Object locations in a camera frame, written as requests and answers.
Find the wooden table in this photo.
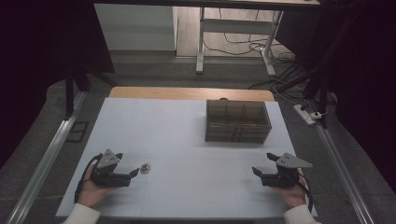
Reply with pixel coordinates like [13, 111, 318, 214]
[108, 86, 276, 103]

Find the white cabinet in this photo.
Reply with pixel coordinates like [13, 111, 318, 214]
[93, 3, 178, 51]

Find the person's right hand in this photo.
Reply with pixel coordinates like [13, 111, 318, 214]
[273, 175, 308, 210]

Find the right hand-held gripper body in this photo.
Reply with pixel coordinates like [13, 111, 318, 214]
[262, 152, 314, 189]

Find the left hand-held gripper black cable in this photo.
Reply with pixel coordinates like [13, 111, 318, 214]
[74, 153, 104, 205]

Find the white power strip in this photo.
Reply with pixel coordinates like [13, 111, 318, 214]
[292, 104, 317, 126]

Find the pale blue table cover sheet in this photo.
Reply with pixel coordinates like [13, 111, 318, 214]
[55, 97, 318, 218]

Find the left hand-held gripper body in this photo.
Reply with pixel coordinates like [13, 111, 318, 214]
[90, 148, 132, 189]

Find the aluminium floor rail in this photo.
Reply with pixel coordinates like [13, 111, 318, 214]
[6, 90, 89, 224]
[315, 122, 375, 224]

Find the black metal stand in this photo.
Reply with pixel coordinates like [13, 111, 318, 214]
[64, 60, 118, 121]
[275, 12, 359, 129]

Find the white desk frame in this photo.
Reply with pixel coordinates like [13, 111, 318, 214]
[194, 0, 321, 77]

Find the person's left hand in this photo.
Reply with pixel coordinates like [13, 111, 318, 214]
[77, 163, 118, 209]

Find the white metal table frame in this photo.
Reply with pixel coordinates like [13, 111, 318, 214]
[202, 7, 302, 91]

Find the brown transparent drawer box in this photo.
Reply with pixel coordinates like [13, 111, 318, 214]
[205, 99, 273, 145]

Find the dark curtain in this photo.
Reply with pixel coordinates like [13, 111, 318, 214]
[275, 0, 396, 195]
[0, 0, 115, 170]

